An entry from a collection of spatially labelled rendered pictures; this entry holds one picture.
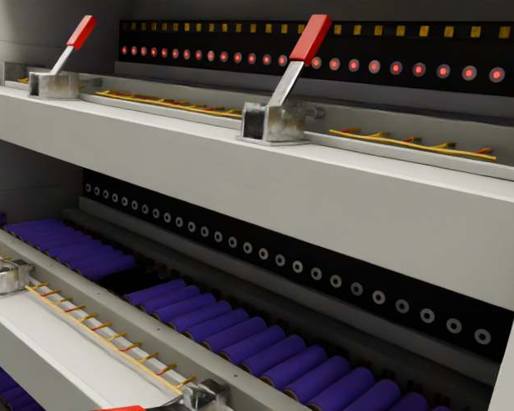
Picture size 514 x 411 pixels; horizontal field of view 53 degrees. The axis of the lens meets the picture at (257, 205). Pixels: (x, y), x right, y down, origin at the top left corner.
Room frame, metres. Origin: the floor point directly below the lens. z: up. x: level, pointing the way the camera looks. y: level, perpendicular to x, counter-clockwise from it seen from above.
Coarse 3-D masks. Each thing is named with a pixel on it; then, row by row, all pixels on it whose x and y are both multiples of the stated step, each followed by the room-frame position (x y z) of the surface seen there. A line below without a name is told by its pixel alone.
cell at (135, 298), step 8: (176, 280) 0.50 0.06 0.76; (152, 288) 0.47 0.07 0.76; (160, 288) 0.48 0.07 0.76; (168, 288) 0.48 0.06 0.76; (176, 288) 0.49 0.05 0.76; (128, 296) 0.45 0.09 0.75; (136, 296) 0.46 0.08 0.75; (144, 296) 0.46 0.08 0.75; (152, 296) 0.46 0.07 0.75; (136, 304) 0.45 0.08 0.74
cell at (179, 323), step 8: (216, 304) 0.45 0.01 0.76; (224, 304) 0.46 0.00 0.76; (192, 312) 0.43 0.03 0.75; (200, 312) 0.43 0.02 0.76; (208, 312) 0.44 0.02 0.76; (216, 312) 0.44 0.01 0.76; (224, 312) 0.45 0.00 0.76; (168, 320) 0.42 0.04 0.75; (176, 320) 0.42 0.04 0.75; (184, 320) 0.42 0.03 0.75; (192, 320) 0.42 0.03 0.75; (200, 320) 0.43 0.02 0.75; (176, 328) 0.41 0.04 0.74; (184, 328) 0.42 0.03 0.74
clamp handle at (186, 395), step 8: (184, 392) 0.31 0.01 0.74; (184, 400) 0.31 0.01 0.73; (192, 400) 0.30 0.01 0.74; (120, 408) 0.27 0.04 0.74; (128, 408) 0.28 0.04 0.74; (136, 408) 0.28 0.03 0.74; (152, 408) 0.29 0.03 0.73; (160, 408) 0.29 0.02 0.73; (168, 408) 0.30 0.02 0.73; (176, 408) 0.30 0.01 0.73; (184, 408) 0.30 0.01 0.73; (192, 408) 0.31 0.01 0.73
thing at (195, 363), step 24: (0, 240) 0.55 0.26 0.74; (48, 264) 0.49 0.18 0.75; (48, 288) 0.48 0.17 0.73; (72, 288) 0.46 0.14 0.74; (96, 288) 0.45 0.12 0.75; (96, 312) 0.43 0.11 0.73; (120, 312) 0.41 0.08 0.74; (96, 336) 0.40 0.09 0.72; (120, 336) 0.40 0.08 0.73; (144, 336) 0.39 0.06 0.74; (168, 336) 0.38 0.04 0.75; (168, 360) 0.37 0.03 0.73; (192, 360) 0.36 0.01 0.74; (216, 360) 0.36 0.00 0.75; (168, 384) 0.35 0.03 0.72; (240, 384) 0.33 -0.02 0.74; (264, 384) 0.33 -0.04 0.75; (240, 408) 0.33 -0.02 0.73; (264, 408) 0.31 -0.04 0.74; (288, 408) 0.31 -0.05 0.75
